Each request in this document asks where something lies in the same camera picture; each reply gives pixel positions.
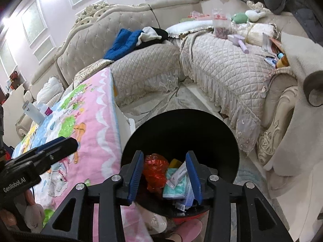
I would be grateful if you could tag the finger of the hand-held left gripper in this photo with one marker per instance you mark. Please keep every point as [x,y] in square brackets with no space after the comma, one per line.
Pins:
[50,143]
[58,153]

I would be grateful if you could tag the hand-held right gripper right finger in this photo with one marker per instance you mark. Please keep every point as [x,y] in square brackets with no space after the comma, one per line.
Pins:
[194,179]

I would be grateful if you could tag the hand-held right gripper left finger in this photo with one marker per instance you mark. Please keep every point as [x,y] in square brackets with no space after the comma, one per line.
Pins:
[135,179]

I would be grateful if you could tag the white squeeze tube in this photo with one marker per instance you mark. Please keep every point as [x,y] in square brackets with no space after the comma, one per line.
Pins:
[179,174]

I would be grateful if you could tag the red plastic bag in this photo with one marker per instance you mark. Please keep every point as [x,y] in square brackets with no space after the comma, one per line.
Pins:
[155,171]

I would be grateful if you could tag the white blue box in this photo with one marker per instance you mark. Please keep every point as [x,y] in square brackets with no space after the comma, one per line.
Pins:
[188,200]

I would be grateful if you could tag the teal tissue packet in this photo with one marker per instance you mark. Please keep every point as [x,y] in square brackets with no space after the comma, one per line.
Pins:
[174,191]

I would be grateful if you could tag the green yellow scouring sponge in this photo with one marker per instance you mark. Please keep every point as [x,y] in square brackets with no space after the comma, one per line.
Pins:
[174,163]

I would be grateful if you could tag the black trash bin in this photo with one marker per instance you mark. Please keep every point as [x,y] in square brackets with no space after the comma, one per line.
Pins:
[181,131]

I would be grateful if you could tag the person's left hand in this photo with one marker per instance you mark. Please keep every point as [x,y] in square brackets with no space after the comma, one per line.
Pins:
[7,218]

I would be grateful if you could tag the small white bottle pink label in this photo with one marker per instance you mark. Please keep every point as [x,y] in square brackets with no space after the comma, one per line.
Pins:
[46,111]

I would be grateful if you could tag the tall white cylindrical bottle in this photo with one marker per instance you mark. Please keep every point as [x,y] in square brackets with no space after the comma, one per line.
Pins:
[34,113]

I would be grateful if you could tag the pink plush cloth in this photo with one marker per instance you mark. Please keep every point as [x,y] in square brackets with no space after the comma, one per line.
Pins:
[34,214]

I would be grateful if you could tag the pink slipper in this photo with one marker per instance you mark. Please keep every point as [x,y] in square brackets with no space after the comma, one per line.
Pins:
[186,229]

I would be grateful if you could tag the white ruffled cushion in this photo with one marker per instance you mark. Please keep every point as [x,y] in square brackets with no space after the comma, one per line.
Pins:
[49,88]

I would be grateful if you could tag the printed cartoon blanket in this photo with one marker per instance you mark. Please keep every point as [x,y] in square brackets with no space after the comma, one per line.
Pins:
[96,111]

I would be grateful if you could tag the red black bag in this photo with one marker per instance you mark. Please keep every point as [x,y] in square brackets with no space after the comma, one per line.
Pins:
[14,77]

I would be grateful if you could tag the beige tufted sofa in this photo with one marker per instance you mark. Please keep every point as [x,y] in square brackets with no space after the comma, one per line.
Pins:
[222,68]

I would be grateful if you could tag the blue knit cloth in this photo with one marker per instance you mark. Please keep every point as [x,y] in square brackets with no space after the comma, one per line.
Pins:
[123,45]

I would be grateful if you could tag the white fleece blanket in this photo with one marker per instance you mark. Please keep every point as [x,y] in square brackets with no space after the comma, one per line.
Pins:
[297,111]

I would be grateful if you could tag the black white cloth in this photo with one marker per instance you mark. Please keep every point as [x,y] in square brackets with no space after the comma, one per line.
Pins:
[151,36]

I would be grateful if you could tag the orange bottle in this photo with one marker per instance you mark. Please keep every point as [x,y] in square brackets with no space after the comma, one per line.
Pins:
[282,61]

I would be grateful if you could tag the white fringed pillow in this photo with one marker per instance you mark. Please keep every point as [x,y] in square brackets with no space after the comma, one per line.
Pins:
[189,27]

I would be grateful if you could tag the clear bag red contents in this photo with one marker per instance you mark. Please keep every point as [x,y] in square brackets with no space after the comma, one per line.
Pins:
[220,26]

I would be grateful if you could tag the beige straw bundle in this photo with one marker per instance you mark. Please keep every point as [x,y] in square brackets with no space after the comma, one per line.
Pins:
[260,34]

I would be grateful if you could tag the green plush toy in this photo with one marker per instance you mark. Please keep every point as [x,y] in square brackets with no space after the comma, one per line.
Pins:
[239,17]

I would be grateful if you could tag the white plush toy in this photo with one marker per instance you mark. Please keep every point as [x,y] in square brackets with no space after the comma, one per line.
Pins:
[254,15]

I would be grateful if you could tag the dark grey cloth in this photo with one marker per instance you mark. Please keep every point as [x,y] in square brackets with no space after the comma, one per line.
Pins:
[277,0]

